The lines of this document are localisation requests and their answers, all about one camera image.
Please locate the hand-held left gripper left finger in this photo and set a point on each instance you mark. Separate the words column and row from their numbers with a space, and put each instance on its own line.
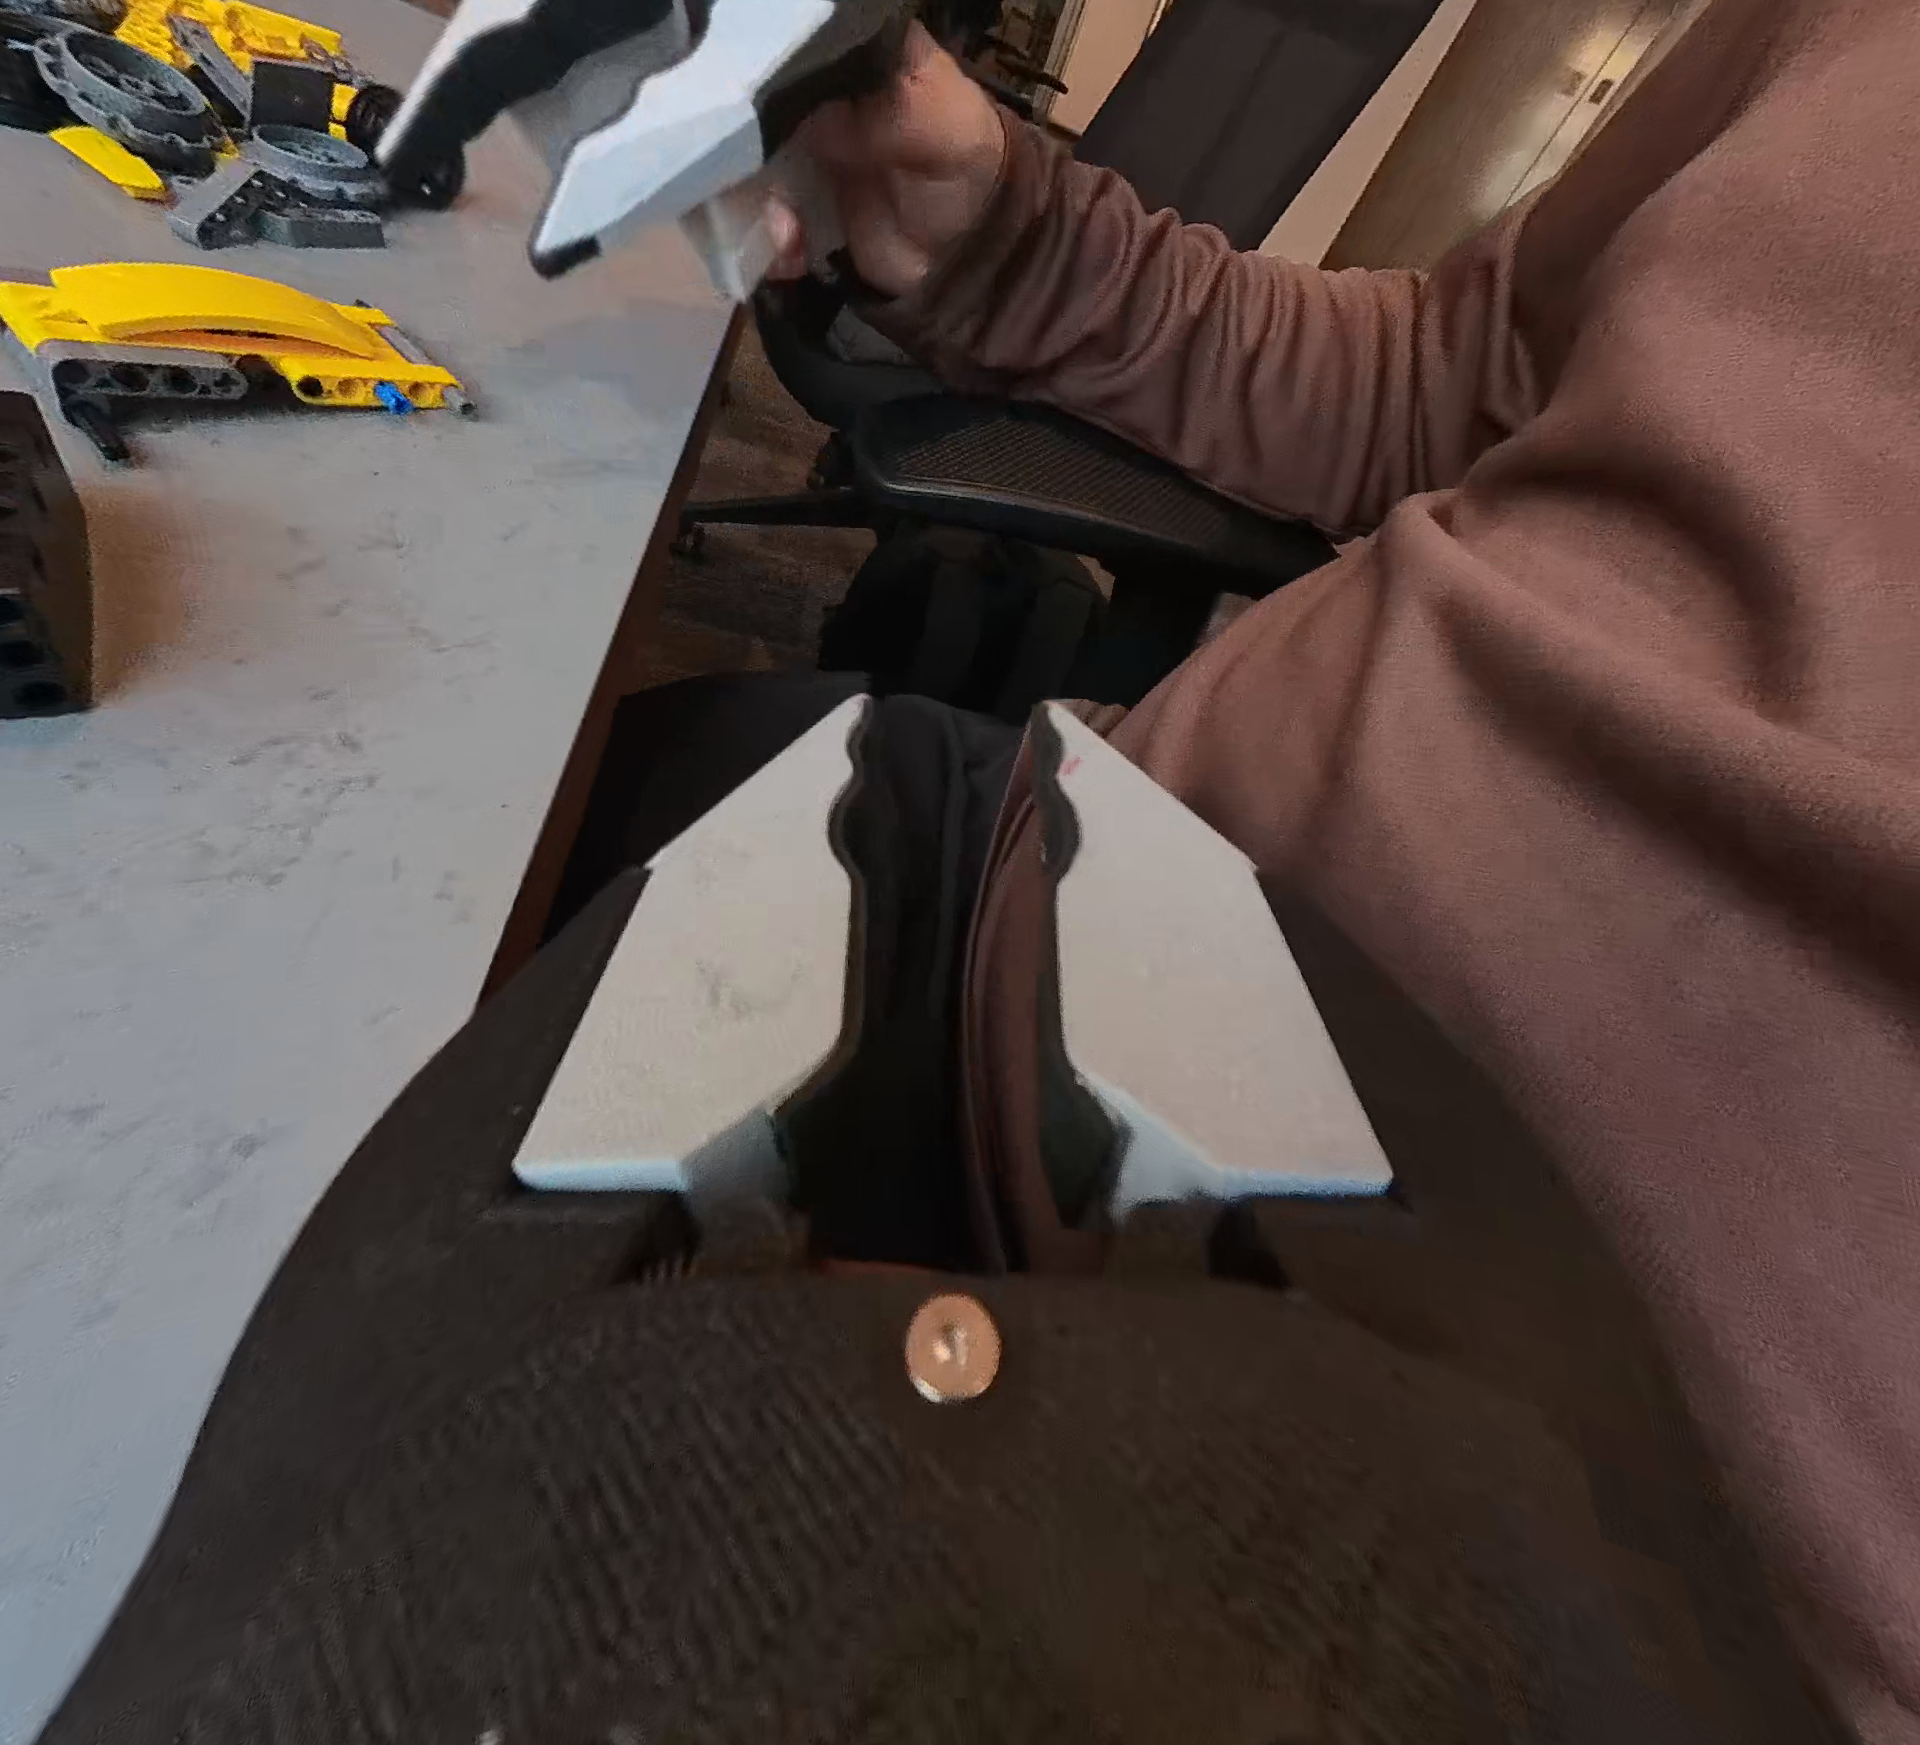
column 689, row 1011

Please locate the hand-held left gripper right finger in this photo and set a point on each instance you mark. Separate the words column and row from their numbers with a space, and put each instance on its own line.
column 1217, row 1011

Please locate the pile of wheels and beams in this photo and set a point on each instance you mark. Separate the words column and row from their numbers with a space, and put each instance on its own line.
column 212, row 81

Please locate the yellow brick panel piece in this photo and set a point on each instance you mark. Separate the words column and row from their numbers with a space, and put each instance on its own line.
column 212, row 321

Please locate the yellow black brick vehicle model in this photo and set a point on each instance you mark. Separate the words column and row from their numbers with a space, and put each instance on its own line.
column 36, row 562

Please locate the grey desk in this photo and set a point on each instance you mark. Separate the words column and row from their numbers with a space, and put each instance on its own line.
column 242, row 965

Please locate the person's right hand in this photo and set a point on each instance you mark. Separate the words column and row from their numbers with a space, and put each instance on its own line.
column 916, row 172

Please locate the black mesh chair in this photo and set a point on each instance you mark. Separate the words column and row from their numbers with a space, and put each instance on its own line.
column 1292, row 36

